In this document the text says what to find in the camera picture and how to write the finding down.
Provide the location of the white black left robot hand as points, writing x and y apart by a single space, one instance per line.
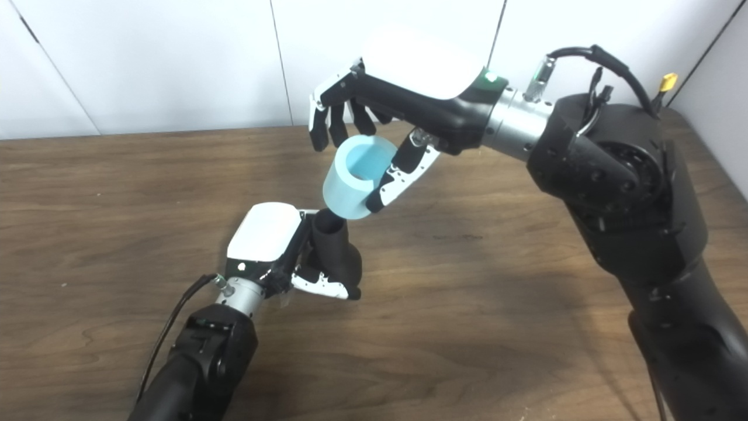
263 231

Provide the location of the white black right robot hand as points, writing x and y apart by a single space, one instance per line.
421 76

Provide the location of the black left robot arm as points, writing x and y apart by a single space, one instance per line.
204 362

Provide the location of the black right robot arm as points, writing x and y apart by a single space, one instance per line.
631 204

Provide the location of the black funnel-shaped nozzle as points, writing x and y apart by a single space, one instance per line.
339 251

